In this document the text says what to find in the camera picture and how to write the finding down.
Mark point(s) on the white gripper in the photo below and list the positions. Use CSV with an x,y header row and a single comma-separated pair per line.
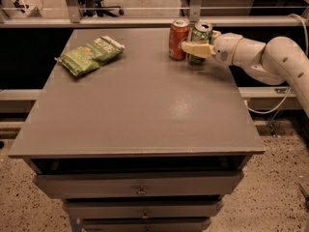
x,y
224,47

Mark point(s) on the green soda can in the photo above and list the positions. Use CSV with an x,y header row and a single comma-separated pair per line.
x,y
201,33

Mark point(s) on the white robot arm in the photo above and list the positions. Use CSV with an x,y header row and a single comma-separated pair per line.
x,y
279,60

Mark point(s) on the orange coke can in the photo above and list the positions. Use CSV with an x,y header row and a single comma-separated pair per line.
x,y
179,31

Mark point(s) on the green chip bag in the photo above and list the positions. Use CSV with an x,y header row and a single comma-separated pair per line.
x,y
91,56

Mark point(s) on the top grey drawer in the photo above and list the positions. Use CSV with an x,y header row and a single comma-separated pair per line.
x,y
138,184

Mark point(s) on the grey drawer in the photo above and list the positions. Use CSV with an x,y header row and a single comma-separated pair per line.
x,y
183,224
138,184
144,209

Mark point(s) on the middle grey drawer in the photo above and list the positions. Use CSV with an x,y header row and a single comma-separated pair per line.
x,y
144,209

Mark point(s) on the bottom grey drawer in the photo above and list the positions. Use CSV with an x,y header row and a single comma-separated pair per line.
x,y
183,224

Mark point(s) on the metal railing frame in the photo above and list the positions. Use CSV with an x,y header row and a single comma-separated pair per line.
x,y
69,13

